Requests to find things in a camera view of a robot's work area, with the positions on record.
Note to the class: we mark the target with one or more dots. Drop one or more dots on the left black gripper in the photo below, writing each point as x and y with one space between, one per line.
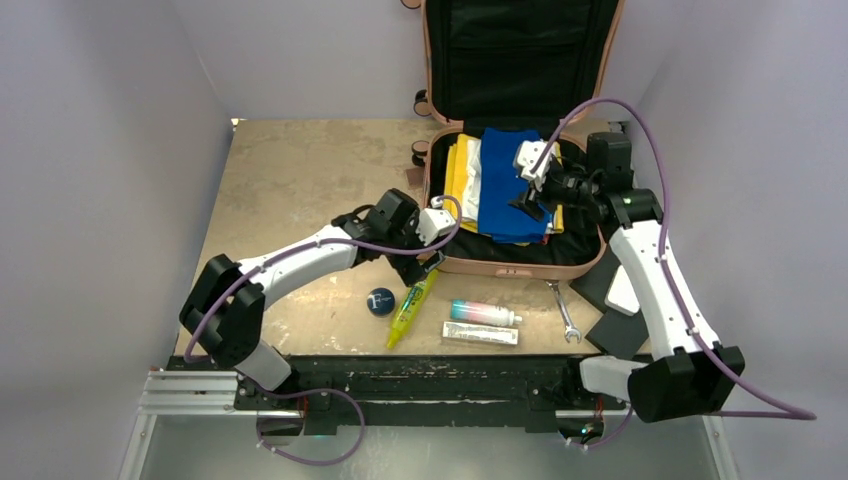
410 269

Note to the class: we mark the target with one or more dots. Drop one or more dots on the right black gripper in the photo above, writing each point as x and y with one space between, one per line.
532 208

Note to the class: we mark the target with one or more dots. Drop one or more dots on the yellow green tube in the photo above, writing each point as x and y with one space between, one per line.
409 309

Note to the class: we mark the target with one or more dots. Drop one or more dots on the blue cloth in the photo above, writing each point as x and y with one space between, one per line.
500 184

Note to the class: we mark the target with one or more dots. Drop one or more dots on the white teal spray bottle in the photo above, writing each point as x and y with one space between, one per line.
482 313

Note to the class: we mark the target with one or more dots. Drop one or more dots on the white toothpaste box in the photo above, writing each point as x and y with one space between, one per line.
480 333

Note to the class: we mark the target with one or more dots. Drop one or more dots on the yellow cloth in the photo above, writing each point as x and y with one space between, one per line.
454 185

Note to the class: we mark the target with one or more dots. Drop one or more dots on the pink suitcase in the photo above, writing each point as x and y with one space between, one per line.
512 66

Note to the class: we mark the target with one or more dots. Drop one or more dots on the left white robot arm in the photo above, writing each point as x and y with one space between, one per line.
225 308

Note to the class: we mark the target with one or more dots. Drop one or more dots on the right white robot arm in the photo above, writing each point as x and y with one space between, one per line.
662 298

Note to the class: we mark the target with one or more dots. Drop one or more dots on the round dark blue tin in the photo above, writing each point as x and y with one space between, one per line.
381 302

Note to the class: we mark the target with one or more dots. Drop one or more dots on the black foam pad upper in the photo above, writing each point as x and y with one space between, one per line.
595 284

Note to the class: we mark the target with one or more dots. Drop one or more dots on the black foam pad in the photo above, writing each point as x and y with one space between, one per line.
618 334
595 284

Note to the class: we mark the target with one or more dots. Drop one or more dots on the white square device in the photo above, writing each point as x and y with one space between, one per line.
621 296

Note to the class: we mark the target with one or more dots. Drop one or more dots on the silver wrench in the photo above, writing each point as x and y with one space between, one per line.
571 332

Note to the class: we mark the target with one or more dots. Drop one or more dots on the black foam pad lower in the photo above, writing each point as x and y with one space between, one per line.
618 334

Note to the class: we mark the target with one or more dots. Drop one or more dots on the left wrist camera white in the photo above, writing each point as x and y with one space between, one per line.
436 220

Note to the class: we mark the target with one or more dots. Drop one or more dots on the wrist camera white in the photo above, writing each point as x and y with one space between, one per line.
532 161
436 220

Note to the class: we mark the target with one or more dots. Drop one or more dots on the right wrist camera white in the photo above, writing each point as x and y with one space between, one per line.
532 161

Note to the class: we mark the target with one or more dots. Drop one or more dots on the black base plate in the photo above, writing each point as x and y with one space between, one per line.
539 393

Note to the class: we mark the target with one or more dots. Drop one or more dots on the aluminium rail frame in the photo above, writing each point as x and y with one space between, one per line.
187 428

